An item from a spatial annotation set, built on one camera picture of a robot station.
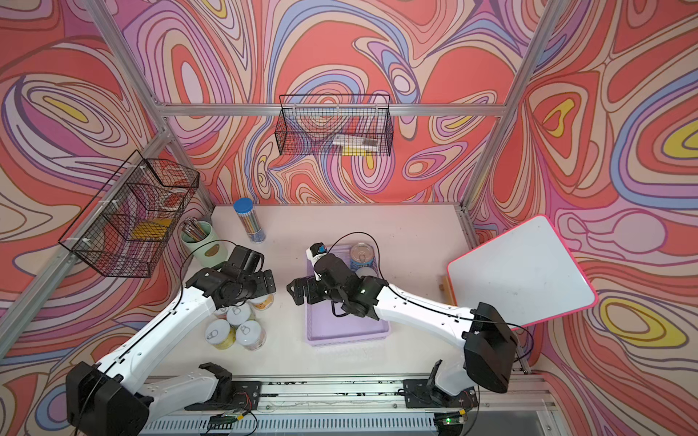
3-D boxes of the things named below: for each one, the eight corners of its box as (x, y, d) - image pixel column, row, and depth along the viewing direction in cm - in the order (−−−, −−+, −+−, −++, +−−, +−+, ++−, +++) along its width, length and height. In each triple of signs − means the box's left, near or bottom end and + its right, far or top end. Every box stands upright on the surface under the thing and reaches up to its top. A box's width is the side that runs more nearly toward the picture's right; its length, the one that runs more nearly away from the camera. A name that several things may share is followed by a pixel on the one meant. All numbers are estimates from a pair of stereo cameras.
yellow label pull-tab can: (208, 349, 83) (200, 343, 79) (216, 326, 88) (209, 319, 84) (235, 349, 83) (229, 343, 79) (242, 326, 88) (236, 319, 84)
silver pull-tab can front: (239, 351, 83) (232, 344, 79) (245, 327, 88) (239, 320, 83) (263, 351, 83) (258, 344, 79) (268, 327, 88) (264, 320, 83)
